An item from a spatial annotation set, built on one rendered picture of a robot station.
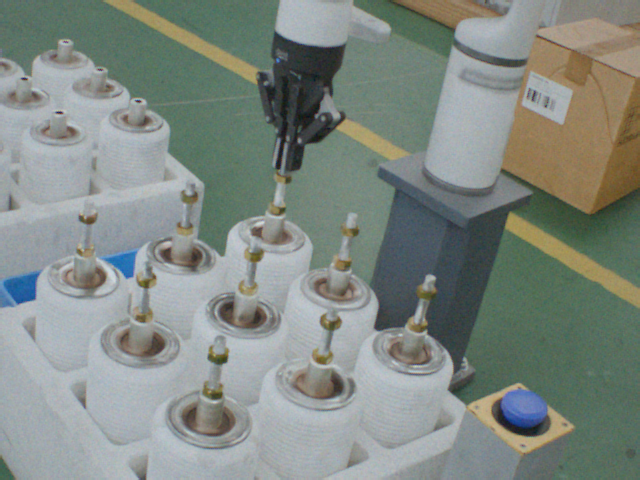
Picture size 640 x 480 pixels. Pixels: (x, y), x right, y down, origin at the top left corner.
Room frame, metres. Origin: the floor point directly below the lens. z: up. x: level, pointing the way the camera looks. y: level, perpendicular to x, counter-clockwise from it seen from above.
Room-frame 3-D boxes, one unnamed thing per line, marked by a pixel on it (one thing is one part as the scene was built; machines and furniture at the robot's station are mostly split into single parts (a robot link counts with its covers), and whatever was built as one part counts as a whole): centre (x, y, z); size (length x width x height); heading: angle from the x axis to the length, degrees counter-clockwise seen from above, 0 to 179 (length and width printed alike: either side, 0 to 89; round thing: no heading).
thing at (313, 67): (1.00, 0.04, 0.45); 0.08 x 0.08 x 0.09
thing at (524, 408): (0.67, -0.20, 0.32); 0.04 x 0.04 x 0.02
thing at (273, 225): (1.00, 0.04, 0.26); 0.02 x 0.02 x 0.03
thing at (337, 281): (0.91, -0.04, 0.26); 0.02 x 0.02 x 0.03
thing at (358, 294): (0.91, -0.04, 0.25); 0.08 x 0.08 x 0.01
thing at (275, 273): (1.00, 0.04, 0.16); 0.10 x 0.10 x 0.18
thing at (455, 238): (1.15, -0.16, 0.15); 0.15 x 0.15 x 0.30; 50
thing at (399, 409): (0.83, -0.12, 0.16); 0.10 x 0.10 x 0.18
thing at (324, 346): (0.74, -0.03, 0.30); 0.01 x 0.01 x 0.08; 27
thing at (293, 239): (1.00, 0.04, 0.25); 0.08 x 0.08 x 0.01
